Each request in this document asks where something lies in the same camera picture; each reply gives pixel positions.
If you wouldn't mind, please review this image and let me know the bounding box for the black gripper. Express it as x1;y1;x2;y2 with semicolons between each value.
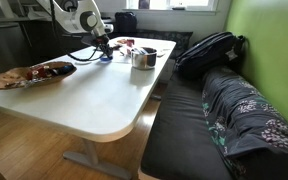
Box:
96;35;113;59

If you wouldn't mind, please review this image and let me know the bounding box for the blue tape roll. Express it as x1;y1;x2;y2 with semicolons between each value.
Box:
100;55;113;63

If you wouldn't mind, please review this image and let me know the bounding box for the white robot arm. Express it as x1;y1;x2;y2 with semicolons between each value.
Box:
36;0;114;60

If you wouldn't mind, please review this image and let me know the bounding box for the steel pot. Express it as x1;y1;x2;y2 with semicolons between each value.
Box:
131;47;157;70

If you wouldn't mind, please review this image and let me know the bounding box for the black bag on sill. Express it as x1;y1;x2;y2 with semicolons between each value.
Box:
115;12;137;33

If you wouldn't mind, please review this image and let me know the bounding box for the brown wooden bowl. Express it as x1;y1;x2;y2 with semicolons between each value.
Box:
0;61;77;90

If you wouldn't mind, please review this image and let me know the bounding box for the red toy car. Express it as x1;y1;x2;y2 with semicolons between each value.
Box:
28;66;50;79

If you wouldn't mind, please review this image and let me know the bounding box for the grey table leg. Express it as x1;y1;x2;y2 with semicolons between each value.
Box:
63;139;132;180

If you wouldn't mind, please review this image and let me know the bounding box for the black backpack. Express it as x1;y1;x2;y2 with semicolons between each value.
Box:
175;32;245;79

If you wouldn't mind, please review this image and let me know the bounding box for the dark bench seat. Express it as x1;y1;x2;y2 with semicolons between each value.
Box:
138;74;233;180

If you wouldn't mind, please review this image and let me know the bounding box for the floral dark cushion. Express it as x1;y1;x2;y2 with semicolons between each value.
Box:
202;67;288;180

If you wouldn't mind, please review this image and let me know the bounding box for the black cable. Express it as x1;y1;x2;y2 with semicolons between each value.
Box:
67;46;105;63

